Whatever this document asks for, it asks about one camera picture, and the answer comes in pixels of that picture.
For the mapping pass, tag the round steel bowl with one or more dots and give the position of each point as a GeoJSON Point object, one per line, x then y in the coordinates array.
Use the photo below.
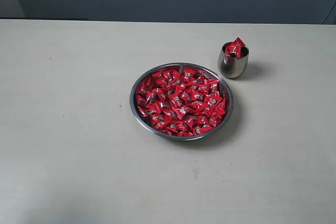
{"type": "Point", "coordinates": [181, 136]}

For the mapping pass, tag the small steel cup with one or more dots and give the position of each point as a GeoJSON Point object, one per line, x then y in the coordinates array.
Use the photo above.
{"type": "Point", "coordinates": [232, 67]}

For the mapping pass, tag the pile of red wrapped candies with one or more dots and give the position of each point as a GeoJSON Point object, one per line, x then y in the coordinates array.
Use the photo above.
{"type": "Point", "coordinates": [181, 103]}

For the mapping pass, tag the red candy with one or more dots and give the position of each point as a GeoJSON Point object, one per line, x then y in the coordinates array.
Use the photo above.
{"type": "Point", "coordinates": [236, 48]}

